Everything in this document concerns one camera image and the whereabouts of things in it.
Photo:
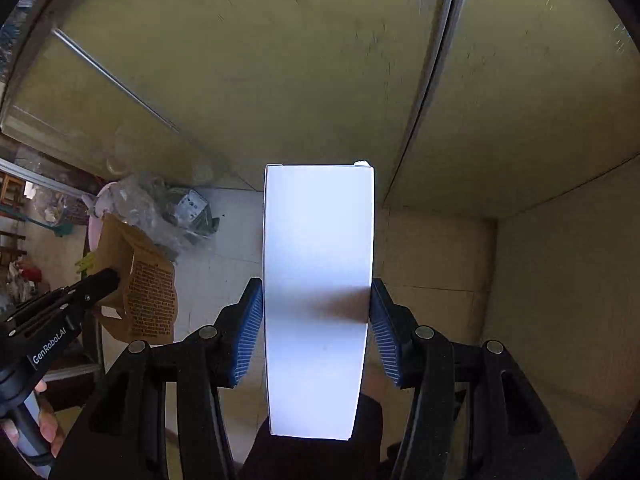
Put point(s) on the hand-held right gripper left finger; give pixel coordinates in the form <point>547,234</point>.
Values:
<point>247,335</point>

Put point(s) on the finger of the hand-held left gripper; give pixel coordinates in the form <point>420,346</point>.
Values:
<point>95,287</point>

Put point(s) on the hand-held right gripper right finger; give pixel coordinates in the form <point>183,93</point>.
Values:
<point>386,335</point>

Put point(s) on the brown paper bag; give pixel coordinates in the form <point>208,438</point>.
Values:
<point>150,290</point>

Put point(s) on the white paper carton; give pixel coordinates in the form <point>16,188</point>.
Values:
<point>317,260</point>

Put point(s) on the person's left hand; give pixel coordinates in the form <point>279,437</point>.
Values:
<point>50,425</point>

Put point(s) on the pink plastic basin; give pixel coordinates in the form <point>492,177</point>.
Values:
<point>95,230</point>

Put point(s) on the teal plastic object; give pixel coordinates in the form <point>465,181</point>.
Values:
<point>64,229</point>

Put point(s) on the crumpled clear plastic bag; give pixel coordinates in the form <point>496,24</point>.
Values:
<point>150,200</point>

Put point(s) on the wooden rack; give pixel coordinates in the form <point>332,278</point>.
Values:
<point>10,210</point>

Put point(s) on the dark cloth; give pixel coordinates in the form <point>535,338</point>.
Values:
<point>300,460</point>

